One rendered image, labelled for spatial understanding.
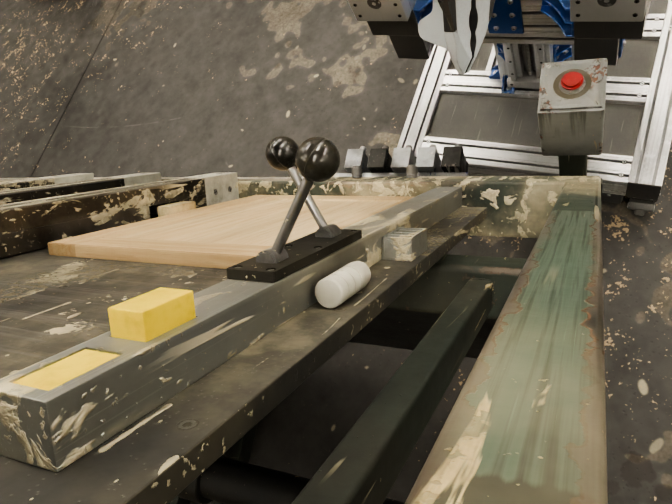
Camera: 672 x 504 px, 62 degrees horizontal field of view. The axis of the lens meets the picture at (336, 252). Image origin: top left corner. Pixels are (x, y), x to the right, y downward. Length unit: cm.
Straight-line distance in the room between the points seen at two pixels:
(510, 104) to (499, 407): 187
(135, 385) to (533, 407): 22
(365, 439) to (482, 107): 176
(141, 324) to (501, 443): 23
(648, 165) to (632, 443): 82
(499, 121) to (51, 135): 255
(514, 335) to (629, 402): 161
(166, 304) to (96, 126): 305
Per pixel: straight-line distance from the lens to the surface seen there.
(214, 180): 129
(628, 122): 202
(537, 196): 113
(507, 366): 29
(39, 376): 35
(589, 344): 32
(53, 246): 92
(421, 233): 73
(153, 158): 300
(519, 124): 203
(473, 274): 82
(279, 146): 62
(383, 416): 45
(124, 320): 38
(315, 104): 263
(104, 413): 35
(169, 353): 38
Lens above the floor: 191
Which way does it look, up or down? 59 degrees down
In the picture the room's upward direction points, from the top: 46 degrees counter-clockwise
